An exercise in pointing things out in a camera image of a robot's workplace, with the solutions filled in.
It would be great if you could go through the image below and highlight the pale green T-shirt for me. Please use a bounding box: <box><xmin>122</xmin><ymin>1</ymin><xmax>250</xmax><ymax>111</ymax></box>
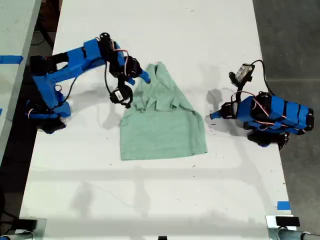
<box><xmin>119</xmin><ymin>61</ymin><xmax>209</xmax><ymax>161</ymax></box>

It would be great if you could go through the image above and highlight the square blue tape piece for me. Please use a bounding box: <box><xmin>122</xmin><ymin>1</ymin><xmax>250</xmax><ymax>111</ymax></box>
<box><xmin>276</xmin><ymin>200</ymin><xmax>291</xmax><ymax>211</ymax></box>

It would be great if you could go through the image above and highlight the long blue tape strip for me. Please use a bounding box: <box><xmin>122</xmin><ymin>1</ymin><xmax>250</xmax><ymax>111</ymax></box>
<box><xmin>0</xmin><ymin>55</ymin><xmax>24</xmax><ymax>65</ymax></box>

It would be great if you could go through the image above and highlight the white side table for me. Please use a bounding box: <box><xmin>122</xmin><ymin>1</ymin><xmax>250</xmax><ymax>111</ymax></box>
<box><xmin>0</xmin><ymin>0</ymin><xmax>42</xmax><ymax>161</ymax></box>

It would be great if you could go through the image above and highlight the camera black stalk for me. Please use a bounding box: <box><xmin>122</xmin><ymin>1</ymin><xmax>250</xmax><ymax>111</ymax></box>
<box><xmin>231</xmin><ymin>82</ymin><xmax>247</xmax><ymax>103</ymax></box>
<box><xmin>117</xmin><ymin>74</ymin><xmax>129</xmax><ymax>89</ymax></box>

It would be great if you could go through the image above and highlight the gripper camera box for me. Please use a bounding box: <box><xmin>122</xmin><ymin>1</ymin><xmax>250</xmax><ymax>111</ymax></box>
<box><xmin>109</xmin><ymin>84</ymin><xmax>133</xmax><ymax>109</ymax></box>
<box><xmin>228</xmin><ymin>63</ymin><xmax>256</xmax><ymax>86</ymax></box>

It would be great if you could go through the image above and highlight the camera black cable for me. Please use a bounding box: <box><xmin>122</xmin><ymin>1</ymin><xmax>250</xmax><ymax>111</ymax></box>
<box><xmin>104</xmin><ymin>59</ymin><xmax>115</xmax><ymax>97</ymax></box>
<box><xmin>251</xmin><ymin>59</ymin><xmax>275</xmax><ymax>97</ymax></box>

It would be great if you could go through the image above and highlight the black floor cable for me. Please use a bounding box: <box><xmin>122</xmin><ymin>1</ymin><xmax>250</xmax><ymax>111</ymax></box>
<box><xmin>31</xmin><ymin>13</ymin><xmax>57</xmax><ymax>47</ymax></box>

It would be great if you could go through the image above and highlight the silver metal table bracket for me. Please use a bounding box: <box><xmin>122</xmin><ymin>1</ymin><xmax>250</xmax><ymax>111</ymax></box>
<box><xmin>14</xmin><ymin>217</ymin><xmax>48</xmax><ymax>240</ymax></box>
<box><xmin>265</xmin><ymin>214</ymin><xmax>305</xmax><ymax>240</ymax></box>

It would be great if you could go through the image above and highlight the black box on bracket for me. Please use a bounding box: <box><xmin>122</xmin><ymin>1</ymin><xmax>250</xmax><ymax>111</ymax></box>
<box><xmin>15</xmin><ymin>218</ymin><xmax>38</xmax><ymax>230</ymax></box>
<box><xmin>275</xmin><ymin>216</ymin><xmax>301</xmax><ymax>227</ymax></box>

